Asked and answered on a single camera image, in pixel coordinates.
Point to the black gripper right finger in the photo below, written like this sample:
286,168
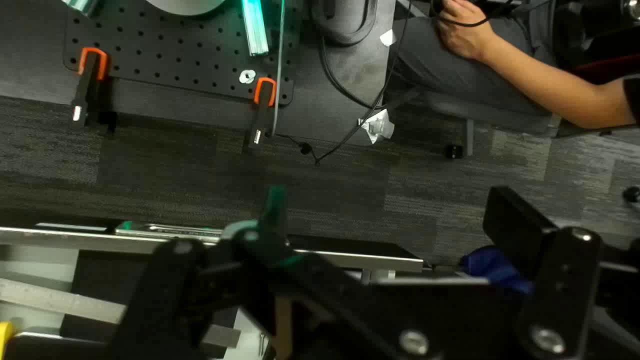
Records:
567,293

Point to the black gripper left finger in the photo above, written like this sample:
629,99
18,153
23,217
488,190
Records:
161,301

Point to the blue toy brick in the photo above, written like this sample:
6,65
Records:
497,267

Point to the person's bare forearm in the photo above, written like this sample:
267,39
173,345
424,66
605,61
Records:
567,91

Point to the grey metal open drawer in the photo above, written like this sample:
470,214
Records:
53,303

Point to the person's bare hand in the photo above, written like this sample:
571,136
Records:
467,30

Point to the green plastic clamp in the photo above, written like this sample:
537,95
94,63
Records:
273,213

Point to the black chair caster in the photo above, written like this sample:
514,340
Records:
455,151

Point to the black perforated mounting board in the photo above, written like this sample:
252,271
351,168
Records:
173,52

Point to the crumpled white paper scrap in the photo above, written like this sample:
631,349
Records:
376,125

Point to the grey trouser leg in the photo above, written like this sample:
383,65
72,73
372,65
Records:
441,73

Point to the white round disc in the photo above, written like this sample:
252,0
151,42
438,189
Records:
185,7

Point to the small white paper scrap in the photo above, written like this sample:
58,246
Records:
387,39

